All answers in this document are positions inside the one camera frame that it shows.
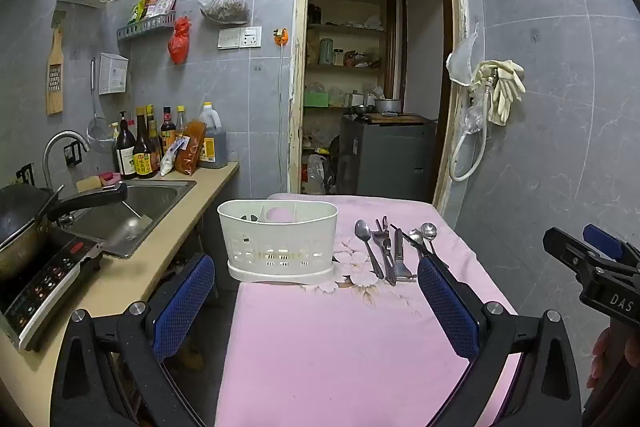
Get red plastic bag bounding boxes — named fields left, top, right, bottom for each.
left=167, top=16, right=194, bottom=66

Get clear plastic bag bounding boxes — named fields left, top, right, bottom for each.
left=306, top=154, right=332, bottom=194

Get pink floral cloth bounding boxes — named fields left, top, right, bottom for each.
left=215, top=193, right=526, bottom=427

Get person's right hand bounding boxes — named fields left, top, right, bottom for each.
left=592, top=327, right=613, bottom=373

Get pantry shelves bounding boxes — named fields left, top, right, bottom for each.
left=305, top=0, right=399, bottom=114

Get white seasoning packet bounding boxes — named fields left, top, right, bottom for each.
left=159, top=137, right=191, bottom=178

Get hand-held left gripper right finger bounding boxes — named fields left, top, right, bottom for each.
left=416, top=252, right=583, bottom=427

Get steel strainer ladle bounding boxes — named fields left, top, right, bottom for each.
left=87, top=57, right=114, bottom=144

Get induction cooker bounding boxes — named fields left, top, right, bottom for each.
left=0, top=227, right=104, bottom=353

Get white wall box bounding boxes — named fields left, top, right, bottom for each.
left=98, top=53, right=130, bottom=96

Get orange sauce bag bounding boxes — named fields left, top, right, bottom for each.
left=172, top=121, right=207, bottom=176

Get white wall socket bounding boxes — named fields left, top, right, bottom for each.
left=240, top=26, right=263, bottom=50

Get grey cabinet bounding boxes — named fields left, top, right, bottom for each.
left=337, top=114, right=437, bottom=197

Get large dark oil jug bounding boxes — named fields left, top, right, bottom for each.
left=198, top=102, right=229, bottom=170

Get steel peeler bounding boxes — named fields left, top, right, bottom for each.
left=392, top=227, right=417, bottom=286

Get white cable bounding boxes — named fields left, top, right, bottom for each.
left=276, top=44, right=292, bottom=194

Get white plastic utensil caddy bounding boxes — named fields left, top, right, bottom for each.
left=217, top=199, right=339, bottom=286

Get chrome faucet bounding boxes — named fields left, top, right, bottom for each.
left=42, top=131, right=91, bottom=194

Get seasoning packets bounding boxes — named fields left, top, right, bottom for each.
left=131, top=0, right=177, bottom=20

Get yellow cap sauce bottle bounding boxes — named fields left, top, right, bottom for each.
left=145, top=104, right=164, bottom=172

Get wooden door frame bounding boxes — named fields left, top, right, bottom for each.
left=288, top=0, right=469, bottom=214

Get yellow label sauce bottle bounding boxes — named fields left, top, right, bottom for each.
left=132, top=107, right=156, bottom=179

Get steel sink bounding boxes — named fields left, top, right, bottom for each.
left=65, top=179, right=197, bottom=259

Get black handled wok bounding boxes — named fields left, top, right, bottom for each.
left=0, top=182, right=129, bottom=284

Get red label sauce bottle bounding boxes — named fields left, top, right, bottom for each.
left=160, top=107, right=177, bottom=158

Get large steel spoon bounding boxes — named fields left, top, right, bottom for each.
left=354, top=219, right=385, bottom=281

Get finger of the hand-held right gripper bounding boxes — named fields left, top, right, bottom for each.
left=543, top=228, right=601, bottom=275
left=584, top=224, right=640, bottom=260

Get steel fork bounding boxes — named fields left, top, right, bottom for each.
left=372, top=217, right=397, bottom=284

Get white hose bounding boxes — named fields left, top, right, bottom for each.
left=448, top=106, right=489, bottom=182

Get wooden grater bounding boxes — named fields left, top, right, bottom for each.
left=46, top=27, right=66, bottom=116

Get white hanging plastic bag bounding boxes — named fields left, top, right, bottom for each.
left=446, top=24, right=481, bottom=86

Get dark pump sauce bottle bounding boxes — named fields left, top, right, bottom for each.
left=112, top=111, right=137, bottom=180

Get cream rubber gloves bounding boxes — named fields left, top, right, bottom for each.
left=472, top=59, right=526, bottom=127

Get beige kitchen counter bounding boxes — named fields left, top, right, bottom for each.
left=0, top=162, right=240, bottom=427

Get metal pot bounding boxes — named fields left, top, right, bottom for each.
left=373, top=97, right=402, bottom=116

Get grey wall rack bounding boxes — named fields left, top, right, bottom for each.
left=117, top=12, right=177, bottom=41

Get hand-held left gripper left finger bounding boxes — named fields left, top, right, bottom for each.
left=50, top=252, right=217, bottom=427

